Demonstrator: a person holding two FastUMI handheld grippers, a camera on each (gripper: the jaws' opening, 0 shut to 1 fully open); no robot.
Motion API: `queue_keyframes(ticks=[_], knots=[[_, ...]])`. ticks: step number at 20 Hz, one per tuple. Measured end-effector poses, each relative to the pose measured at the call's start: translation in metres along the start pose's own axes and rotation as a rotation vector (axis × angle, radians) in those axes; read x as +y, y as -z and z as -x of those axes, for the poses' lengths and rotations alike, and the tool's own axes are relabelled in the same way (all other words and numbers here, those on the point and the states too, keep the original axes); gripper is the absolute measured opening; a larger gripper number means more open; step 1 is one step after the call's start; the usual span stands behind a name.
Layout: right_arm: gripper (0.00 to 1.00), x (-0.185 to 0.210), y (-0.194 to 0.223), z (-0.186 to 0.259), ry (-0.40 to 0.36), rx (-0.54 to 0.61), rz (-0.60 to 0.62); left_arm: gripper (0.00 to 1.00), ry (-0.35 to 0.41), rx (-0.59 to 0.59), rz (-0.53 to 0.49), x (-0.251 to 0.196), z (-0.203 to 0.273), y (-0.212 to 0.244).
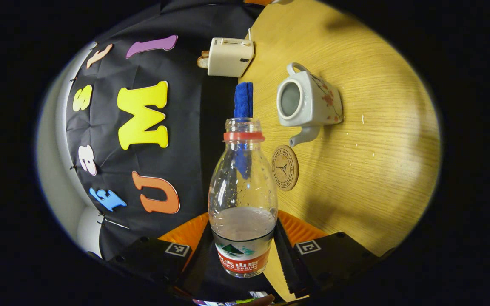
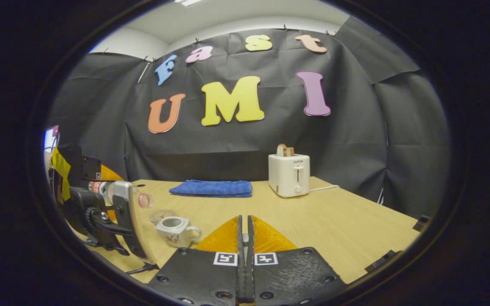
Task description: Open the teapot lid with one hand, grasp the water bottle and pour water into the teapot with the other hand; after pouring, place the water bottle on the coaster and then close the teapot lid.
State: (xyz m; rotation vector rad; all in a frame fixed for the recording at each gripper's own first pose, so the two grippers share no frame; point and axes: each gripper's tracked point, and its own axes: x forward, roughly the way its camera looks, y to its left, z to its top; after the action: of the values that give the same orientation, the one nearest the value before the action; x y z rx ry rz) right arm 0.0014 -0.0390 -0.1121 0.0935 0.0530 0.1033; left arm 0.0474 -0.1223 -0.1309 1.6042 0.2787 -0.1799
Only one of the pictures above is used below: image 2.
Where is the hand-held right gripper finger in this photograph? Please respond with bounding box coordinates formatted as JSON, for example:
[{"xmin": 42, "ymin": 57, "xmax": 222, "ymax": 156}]
[
  {"xmin": 246, "ymin": 215, "xmax": 348, "ymax": 306},
  {"xmin": 147, "ymin": 215, "xmax": 246, "ymax": 306}
]

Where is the clear plastic water bottle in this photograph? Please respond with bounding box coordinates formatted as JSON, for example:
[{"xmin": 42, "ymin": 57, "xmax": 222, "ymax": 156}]
[{"xmin": 88, "ymin": 181, "xmax": 154, "ymax": 210}]

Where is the round coaster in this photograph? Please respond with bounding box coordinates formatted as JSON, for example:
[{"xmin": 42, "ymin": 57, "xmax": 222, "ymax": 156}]
[{"xmin": 149, "ymin": 209, "xmax": 179, "ymax": 226}]

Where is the white ceramic teacup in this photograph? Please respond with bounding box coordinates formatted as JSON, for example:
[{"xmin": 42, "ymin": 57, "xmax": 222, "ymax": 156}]
[{"xmin": 156, "ymin": 216, "xmax": 203, "ymax": 248}]

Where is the computer screen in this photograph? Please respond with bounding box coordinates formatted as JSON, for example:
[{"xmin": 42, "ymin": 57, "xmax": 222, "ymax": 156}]
[{"xmin": 44, "ymin": 125, "xmax": 60, "ymax": 153}]

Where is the blue folded towel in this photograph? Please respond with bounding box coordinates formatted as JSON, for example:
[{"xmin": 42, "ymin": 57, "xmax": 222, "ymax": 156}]
[{"xmin": 169, "ymin": 179, "xmax": 253, "ymax": 198}]

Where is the white toaster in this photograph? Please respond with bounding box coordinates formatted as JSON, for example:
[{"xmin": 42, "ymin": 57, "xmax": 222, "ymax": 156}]
[{"xmin": 268, "ymin": 154, "xmax": 311, "ymax": 198}]

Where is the black backdrop cloth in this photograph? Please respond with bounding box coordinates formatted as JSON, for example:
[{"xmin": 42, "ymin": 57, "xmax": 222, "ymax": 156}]
[{"xmin": 45, "ymin": 17, "xmax": 452, "ymax": 219}]

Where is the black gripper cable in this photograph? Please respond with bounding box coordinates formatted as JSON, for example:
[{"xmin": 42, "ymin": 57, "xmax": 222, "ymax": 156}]
[{"xmin": 126, "ymin": 263, "xmax": 160, "ymax": 275}]

